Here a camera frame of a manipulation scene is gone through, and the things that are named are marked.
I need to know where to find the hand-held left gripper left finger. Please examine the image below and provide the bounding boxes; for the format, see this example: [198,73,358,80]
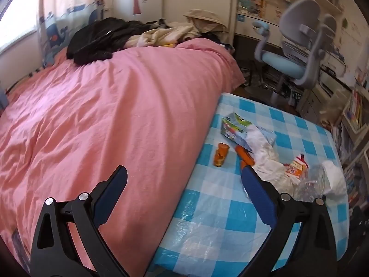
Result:
[30,166,129,277]

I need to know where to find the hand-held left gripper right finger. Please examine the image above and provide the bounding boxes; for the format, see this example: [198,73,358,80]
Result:
[241,166,338,277]

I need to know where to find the long orange snack wrapper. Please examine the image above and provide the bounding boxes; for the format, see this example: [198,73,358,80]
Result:
[235,146,256,169]

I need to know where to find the white plastic bag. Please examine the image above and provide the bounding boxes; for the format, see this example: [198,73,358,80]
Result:
[245,124,300,199]

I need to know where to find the red orange snack packet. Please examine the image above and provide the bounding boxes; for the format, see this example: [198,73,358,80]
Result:
[284,154,310,178]

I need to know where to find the clear plastic bag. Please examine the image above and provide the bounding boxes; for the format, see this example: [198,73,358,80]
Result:
[291,164,332,202]

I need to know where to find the small orange wrapper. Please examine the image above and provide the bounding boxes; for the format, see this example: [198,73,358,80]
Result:
[213,143,230,167]

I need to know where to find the green white milk carton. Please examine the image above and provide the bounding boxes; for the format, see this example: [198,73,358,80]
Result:
[220,112,277,153]

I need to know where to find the white tissue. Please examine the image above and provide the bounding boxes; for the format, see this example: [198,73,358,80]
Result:
[320,160,348,197]

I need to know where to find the blue checkered tablecloth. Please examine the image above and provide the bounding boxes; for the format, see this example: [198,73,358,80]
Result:
[146,92,351,277]

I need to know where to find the pink blanket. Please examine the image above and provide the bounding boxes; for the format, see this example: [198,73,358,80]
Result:
[0,37,245,277]

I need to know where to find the white drawer cabinet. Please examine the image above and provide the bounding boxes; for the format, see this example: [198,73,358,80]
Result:
[297,88,332,122]

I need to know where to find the white bookshelf with books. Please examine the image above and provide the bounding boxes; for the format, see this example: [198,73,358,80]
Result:
[329,87,369,208]

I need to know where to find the white printer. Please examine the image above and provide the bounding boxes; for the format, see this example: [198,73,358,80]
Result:
[318,71,346,96]

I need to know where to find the black clothing pile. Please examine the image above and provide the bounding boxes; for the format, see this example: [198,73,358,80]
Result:
[67,17,153,64]

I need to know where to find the beige clothing pile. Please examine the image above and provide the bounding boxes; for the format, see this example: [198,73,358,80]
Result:
[127,23,199,48]

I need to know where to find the grey blue desk chair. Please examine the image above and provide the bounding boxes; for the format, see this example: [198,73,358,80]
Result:
[252,0,346,104]

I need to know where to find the whale print curtain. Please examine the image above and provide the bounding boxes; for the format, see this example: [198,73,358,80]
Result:
[36,0,104,67]

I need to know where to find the khaki hat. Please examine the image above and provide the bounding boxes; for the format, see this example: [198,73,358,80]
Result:
[183,9,228,33]

